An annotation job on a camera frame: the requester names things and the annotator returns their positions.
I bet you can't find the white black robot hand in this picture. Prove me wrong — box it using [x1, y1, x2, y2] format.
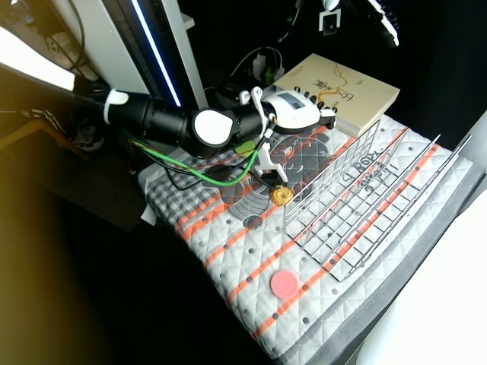
[261, 86, 339, 133]
[322, 0, 400, 47]

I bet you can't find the yellow toy butter cookie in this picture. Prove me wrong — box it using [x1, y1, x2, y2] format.
[269, 185, 294, 206]

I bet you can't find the brown toy sandwich cookie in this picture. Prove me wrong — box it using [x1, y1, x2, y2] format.
[207, 163, 231, 182]

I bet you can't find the pink toy sandwich cookie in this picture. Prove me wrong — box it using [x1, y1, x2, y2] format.
[269, 269, 300, 298]

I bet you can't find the grey bear print quilt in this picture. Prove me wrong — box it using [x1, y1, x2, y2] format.
[137, 85, 476, 361]

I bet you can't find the white robot body column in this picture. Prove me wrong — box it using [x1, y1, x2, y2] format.
[51, 0, 208, 111]

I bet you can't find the wire dish rack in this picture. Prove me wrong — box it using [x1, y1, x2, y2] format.
[283, 120, 475, 283]

